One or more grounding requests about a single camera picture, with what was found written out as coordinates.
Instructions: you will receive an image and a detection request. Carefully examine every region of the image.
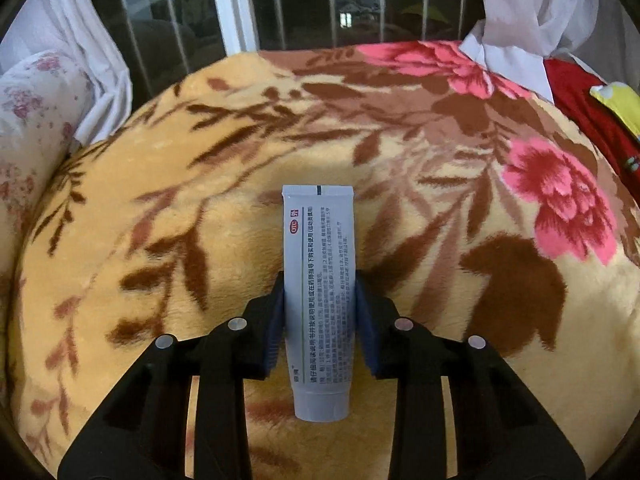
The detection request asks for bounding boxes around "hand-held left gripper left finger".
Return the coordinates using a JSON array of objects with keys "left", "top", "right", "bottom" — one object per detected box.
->
[{"left": 57, "top": 271, "right": 286, "bottom": 480}]

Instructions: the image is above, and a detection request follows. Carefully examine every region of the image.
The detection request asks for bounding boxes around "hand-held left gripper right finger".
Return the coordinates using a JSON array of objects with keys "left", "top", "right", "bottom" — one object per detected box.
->
[{"left": 354, "top": 275, "right": 587, "bottom": 480}]

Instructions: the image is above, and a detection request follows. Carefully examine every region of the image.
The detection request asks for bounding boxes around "grey ointment tube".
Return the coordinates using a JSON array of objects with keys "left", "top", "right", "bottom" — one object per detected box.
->
[{"left": 281, "top": 184, "right": 358, "bottom": 422}]

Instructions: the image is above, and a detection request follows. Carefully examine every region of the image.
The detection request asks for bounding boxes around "floral beige plush blanket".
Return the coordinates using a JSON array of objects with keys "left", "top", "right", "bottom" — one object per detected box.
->
[{"left": 7, "top": 40, "right": 640, "bottom": 480}]

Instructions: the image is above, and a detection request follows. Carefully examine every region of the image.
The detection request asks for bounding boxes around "red cloth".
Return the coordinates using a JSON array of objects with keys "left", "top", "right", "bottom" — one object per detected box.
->
[{"left": 544, "top": 57, "right": 640, "bottom": 206}]

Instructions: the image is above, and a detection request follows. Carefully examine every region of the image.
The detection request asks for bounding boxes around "pink floral white pillow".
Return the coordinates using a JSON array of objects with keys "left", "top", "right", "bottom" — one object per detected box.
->
[{"left": 0, "top": 52, "right": 96, "bottom": 271}]

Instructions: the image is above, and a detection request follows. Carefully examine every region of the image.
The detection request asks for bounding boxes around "window with metal grille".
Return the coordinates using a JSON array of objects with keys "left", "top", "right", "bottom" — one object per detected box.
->
[{"left": 80, "top": 0, "right": 486, "bottom": 106}]

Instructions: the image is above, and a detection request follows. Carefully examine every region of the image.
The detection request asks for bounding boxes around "yellow cloth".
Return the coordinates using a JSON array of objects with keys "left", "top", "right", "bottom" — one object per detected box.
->
[{"left": 590, "top": 82, "right": 640, "bottom": 142}]

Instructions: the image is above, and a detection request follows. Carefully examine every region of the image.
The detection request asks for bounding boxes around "white curtain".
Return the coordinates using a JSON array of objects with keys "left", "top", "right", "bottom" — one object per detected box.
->
[
  {"left": 459, "top": 0, "right": 601, "bottom": 103},
  {"left": 0, "top": 0, "right": 133, "bottom": 146}
]

